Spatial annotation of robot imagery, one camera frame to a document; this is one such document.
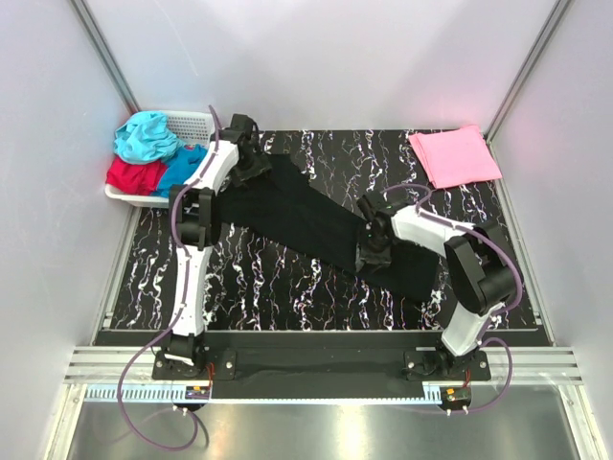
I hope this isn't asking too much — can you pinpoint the orange connector box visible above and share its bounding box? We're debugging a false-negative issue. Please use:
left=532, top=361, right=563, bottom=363
left=443, top=386, right=472, bottom=410
left=186, top=385, right=212, bottom=400

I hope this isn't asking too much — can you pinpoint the right orange connector box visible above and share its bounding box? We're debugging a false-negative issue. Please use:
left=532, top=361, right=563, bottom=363
left=443, top=386, right=472, bottom=410

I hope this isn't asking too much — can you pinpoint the folded pink t shirt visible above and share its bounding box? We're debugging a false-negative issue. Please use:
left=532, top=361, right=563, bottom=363
left=409, top=126, right=502, bottom=190

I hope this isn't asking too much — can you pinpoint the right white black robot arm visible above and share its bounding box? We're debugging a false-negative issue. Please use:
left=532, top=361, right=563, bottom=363
left=355, top=192, right=523, bottom=380

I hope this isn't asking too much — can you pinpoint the light blue t shirt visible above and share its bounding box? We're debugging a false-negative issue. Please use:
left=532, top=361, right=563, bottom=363
left=113, top=111, right=185, bottom=165

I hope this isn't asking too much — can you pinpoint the left orange connector box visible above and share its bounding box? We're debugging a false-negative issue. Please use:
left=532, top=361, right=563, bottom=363
left=186, top=385, right=212, bottom=400

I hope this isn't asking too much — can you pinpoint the red t shirt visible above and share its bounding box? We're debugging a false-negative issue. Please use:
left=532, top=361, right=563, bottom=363
left=106, top=156, right=167, bottom=196

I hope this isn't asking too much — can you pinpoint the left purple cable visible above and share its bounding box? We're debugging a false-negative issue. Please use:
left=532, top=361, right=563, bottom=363
left=117, top=104, right=222, bottom=451

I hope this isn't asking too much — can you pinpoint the white plastic basket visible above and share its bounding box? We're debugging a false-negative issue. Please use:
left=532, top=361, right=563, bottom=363
left=104, top=110, right=215, bottom=208

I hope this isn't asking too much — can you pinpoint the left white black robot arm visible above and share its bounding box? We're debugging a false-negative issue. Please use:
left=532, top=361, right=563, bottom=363
left=153, top=114, right=271, bottom=380

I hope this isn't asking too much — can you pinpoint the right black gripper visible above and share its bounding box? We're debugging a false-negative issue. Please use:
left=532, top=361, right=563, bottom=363
left=354, top=225, right=394, bottom=275

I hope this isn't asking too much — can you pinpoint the black t shirt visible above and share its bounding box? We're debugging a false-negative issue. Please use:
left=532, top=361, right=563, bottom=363
left=217, top=154, right=439, bottom=302

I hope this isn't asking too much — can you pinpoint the black marble pattern mat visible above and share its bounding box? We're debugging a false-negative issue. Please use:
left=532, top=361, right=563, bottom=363
left=110, top=127, right=538, bottom=332

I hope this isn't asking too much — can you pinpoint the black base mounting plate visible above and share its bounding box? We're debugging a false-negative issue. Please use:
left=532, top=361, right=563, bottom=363
left=152, top=332, right=491, bottom=402

